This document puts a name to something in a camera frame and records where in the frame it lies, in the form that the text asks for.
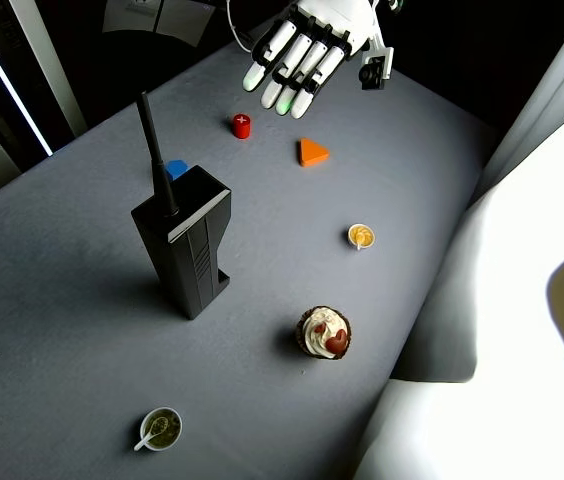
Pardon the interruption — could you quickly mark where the toy cupcake with red heart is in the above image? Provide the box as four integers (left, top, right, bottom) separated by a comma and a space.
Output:
295, 305, 353, 361

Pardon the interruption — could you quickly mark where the black toy phone with antenna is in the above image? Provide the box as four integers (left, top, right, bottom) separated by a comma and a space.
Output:
130, 91, 233, 321

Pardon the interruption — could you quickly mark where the black wrist camera white bracket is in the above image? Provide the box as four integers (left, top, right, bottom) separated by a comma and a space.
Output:
359, 47, 396, 92

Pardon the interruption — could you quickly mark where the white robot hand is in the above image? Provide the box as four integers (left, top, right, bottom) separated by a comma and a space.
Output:
241, 0, 381, 120

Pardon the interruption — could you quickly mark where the bright light strip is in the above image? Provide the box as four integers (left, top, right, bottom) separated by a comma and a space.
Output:
0, 0, 55, 157

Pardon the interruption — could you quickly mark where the grey table cloth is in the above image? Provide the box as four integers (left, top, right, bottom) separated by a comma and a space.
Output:
0, 37, 501, 480

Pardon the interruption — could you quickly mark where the white post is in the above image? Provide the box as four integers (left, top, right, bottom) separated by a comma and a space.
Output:
9, 0, 88, 137

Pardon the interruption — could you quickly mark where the blue hexagon block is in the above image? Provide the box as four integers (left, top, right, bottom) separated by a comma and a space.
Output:
165, 159, 191, 182

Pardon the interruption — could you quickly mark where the orange triangle block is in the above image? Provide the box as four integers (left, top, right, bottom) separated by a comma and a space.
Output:
296, 137, 331, 168

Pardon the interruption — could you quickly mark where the small toy coffee cup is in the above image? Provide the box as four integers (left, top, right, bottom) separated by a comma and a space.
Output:
347, 223, 377, 251

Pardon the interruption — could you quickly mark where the white cable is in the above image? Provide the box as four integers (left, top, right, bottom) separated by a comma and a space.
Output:
226, 0, 254, 53

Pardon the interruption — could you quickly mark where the toy green soup bowl with spoon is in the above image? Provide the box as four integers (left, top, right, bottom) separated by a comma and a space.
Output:
133, 406, 184, 453

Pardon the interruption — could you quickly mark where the red cylinder block white cross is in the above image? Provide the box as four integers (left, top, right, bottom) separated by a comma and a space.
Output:
231, 113, 253, 140

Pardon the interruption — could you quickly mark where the white fabric backdrop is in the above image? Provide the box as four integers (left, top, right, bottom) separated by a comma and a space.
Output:
351, 0, 564, 480

